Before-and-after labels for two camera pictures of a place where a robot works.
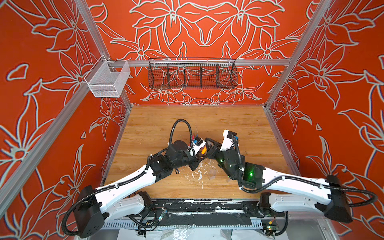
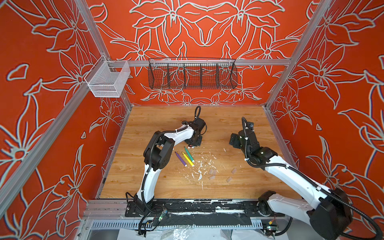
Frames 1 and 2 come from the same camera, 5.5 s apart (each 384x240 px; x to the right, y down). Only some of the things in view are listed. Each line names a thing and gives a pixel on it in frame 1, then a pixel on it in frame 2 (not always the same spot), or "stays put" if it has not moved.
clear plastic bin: x=107 y=79 stays put
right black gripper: x=216 y=149 to x=236 y=139
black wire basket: x=192 y=73 stays put
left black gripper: x=195 y=154 to x=193 y=141
